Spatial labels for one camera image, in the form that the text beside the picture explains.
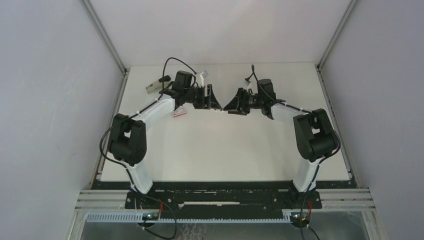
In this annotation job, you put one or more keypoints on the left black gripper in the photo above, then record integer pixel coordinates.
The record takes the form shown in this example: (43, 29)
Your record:
(210, 102)

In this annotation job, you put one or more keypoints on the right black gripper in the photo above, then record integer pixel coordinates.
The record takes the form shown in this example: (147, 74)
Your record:
(238, 104)

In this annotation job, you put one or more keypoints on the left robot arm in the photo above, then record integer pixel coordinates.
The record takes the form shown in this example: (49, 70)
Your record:
(127, 140)

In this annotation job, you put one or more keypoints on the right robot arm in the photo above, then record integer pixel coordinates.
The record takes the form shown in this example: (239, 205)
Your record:
(316, 139)

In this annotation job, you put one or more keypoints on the black and beige stapler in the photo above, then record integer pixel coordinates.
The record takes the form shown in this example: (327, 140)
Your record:
(158, 85)

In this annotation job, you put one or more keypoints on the red white staple box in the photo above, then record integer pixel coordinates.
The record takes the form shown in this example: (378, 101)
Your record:
(179, 112)

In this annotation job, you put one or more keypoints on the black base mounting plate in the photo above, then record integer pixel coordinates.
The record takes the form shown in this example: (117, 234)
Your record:
(223, 199)

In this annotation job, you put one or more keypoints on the right green circuit board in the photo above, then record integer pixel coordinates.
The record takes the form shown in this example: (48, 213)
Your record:
(300, 221)

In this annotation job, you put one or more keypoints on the green circuit board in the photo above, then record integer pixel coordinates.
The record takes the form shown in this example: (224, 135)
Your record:
(150, 217)
(300, 221)

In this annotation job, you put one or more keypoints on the left green circuit board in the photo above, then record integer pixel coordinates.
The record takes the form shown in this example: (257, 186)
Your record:
(150, 217)

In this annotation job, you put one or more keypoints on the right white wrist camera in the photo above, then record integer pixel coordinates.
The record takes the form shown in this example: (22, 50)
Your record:
(249, 83)

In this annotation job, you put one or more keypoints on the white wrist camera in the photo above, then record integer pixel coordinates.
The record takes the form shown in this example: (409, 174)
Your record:
(249, 83)
(200, 78)

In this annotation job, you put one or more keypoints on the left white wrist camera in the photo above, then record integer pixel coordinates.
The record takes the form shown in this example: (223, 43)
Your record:
(200, 78)

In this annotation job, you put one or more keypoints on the left corner frame post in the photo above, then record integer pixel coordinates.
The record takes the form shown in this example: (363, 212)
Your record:
(107, 41)

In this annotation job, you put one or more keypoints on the corner frame post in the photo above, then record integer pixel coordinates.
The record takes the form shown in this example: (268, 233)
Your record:
(337, 33)
(107, 41)

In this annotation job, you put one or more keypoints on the aluminium frame rail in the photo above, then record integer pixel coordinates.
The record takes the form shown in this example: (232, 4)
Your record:
(332, 200)

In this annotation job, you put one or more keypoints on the right corner frame post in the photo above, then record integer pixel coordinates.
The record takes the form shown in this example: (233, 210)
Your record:
(337, 33)

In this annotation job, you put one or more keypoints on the white slotted cable duct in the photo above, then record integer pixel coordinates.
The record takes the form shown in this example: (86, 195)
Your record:
(136, 217)

